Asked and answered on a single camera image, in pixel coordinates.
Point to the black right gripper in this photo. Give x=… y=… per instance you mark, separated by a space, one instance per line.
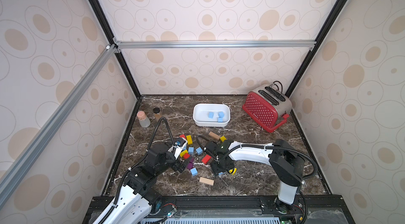
x=220 y=163

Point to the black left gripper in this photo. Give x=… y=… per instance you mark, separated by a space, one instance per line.
x=179 y=166

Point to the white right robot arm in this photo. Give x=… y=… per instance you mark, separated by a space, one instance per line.
x=290 y=165

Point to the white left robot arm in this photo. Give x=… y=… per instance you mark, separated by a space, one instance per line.
x=135 y=198

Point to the purple block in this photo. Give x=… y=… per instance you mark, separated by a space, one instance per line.
x=190 y=164

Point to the small yellow cube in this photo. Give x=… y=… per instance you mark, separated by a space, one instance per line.
x=233 y=170

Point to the long red block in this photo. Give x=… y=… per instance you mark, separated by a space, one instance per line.
x=206 y=159

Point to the blue cube left cluster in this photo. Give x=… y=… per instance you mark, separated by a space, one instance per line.
x=199 y=151

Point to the natural wood block rear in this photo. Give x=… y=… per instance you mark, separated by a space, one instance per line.
x=214 y=135

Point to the natural wood flat block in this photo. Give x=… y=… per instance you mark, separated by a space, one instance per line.
x=206 y=181

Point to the yellow flat block left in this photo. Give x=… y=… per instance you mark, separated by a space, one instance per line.
x=189 y=139

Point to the white plastic tub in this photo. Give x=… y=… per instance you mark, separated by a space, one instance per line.
x=200 y=115

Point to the pink lid glass jar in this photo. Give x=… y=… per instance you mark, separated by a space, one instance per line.
x=143 y=119

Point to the black lid spice jar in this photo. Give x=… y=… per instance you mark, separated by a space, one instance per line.
x=157 y=113

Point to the red polka dot toaster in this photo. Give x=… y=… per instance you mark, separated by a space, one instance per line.
x=268 y=106

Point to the silver horizontal frame bar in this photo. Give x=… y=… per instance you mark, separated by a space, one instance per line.
x=215 y=44

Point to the silver left frame bar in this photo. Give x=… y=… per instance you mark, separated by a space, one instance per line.
x=25 y=161

